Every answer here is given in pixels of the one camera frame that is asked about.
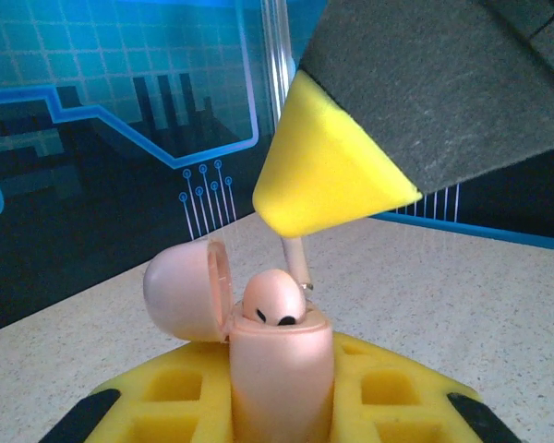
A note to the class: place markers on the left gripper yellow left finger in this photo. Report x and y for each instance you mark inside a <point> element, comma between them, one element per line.
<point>212,415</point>

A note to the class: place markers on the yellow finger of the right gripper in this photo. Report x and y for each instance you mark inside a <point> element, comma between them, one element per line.
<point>397,115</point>

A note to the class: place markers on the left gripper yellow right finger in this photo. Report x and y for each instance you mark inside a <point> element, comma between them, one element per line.
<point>346,415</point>

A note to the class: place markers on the pink earbud charging case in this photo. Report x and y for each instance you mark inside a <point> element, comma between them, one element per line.
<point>277,369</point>

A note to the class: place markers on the blue table edge strip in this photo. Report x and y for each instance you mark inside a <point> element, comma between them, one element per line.
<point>512,233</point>

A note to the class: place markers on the aluminium frame post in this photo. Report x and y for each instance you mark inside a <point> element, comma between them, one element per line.
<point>276,55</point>

